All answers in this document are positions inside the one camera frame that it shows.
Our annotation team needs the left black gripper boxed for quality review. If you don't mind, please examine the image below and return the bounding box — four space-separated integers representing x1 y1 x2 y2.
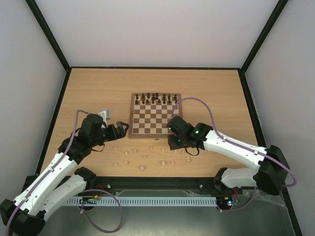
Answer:
92 121 130 147

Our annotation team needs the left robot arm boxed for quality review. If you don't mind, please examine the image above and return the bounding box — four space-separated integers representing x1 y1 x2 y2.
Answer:
0 112 129 236

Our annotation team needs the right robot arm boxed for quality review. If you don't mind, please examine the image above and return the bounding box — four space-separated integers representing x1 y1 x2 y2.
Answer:
167 116 289 196

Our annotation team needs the wooden chess board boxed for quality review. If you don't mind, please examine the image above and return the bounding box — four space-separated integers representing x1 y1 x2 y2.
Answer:
128 92 183 139

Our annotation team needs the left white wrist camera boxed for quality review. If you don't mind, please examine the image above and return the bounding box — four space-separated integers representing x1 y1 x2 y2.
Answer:
98 109 111 122

